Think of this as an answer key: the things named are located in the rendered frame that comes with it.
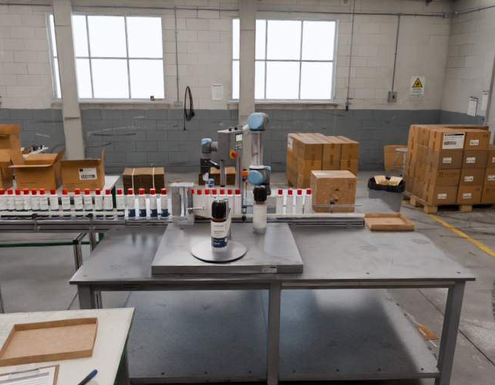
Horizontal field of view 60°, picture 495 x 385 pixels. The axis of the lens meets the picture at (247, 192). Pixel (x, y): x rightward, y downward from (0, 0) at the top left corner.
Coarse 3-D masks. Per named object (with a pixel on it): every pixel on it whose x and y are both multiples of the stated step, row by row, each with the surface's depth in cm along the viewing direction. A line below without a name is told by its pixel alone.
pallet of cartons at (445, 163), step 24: (408, 144) 654; (432, 144) 589; (456, 144) 576; (480, 144) 582; (408, 168) 655; (432, 168) 591; (456, 168) 586; (480, 168) 592; (408, 192) 653; (432, 192) 594; (456, 192) 596; (480, 192) 602
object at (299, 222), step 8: (128, 224) 295; (136, 224) 295; (152, 224) 296; (160, 224) 296; (288, 224) 300; (296, 224) 301; (304, 224) 301; (312, 224) 301; (320, 224) 301; (328, 224) 302; (336, 224) 302; (344, 224) 302; (352, 224) 302; (360, 224) 302
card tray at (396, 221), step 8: (368, 216) 320; (376, 216) 320; (384, 216) 320; (392, 216) 321; (400, 216) 319; (368, 224) 306; (376, 224) 306; (384, 224) 306; (392, 224) 306; (400, 224) 306; (408, 224) 305
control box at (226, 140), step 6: (222, 132) 288; (228, 132) 286; (234, 132) 290; (240, 132) 296; (222, 138) 290; (228, 138) 287; (234, 138) 291; (222, 144) 291; (228, 144) 288; (234, 144) 292; (222, 150) 292; (228, 150) 289; (234, 150) 293; (240, 150) 300; (222, 156) 293; (228, 156) 290; (240, 156) 301
